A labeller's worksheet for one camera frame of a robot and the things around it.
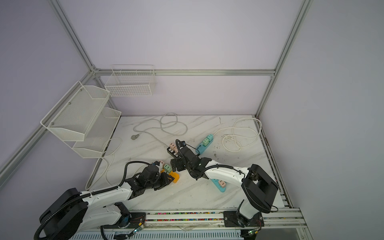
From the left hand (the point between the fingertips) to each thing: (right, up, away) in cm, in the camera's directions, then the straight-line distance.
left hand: (172, 180), depth 84 cm
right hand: (+2, +12, -1) cm, 12 cm away
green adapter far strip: (+20, +21, +13) cm, 31 cm away
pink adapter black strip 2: (+1, +16, +9) cm, 18 cm away
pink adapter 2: (+28, 0, -6) cm, 28 cm away
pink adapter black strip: (-2, +19, +11) cm, 22 cm away
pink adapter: (-6, +9, +2) cm, 11 cm away
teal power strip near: (+25, -1, 0) cm, 25 cm away
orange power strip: (+1, +2, +3) cm, 4 cm away
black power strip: (-2, +14, +12) cm, 19 cm away
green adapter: (-3, +7, 0) cm, 8 cm away
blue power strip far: (+18, +16, +14) cm, 28 cm away
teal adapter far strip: (+23, +24, +15) cm, 36 cm away
